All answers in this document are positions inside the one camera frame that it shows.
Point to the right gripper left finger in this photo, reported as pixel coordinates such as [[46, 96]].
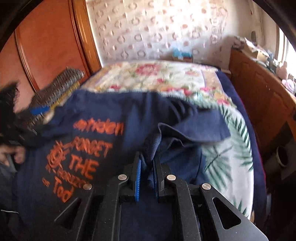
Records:
[[134, 172]]

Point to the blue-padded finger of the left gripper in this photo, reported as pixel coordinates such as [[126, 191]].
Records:
[[40, 110]]

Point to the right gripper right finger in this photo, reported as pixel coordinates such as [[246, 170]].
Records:
[[160, 173]]

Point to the navy blue printed t-shirt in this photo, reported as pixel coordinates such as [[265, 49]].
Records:
[[93, 136]]

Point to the person's left hand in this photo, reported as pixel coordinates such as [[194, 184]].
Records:
[[17, 152]]

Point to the navy patterned fabric storage bag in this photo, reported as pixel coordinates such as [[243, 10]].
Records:
[[62, 85]]

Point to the floral bedspread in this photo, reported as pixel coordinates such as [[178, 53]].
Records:
[[229, 163]]

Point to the wooden wardrobe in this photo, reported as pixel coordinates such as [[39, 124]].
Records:
[[39, 39]]

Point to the white circle-patterned curtain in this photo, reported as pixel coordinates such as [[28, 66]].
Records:
[[151, 30]]

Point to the blue tissue box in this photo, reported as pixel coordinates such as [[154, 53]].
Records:
[[181, 56]]

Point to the wooden sideboard cabinet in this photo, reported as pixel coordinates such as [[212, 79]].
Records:
[[270, 107]]

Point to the cardboard box on sideboard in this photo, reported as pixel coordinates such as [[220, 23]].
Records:
[[256, 52]]

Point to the pink bottle on sideboard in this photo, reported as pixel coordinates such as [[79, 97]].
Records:
[[282, 71]]

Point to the window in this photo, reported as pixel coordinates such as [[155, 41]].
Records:
[[285, 52]]

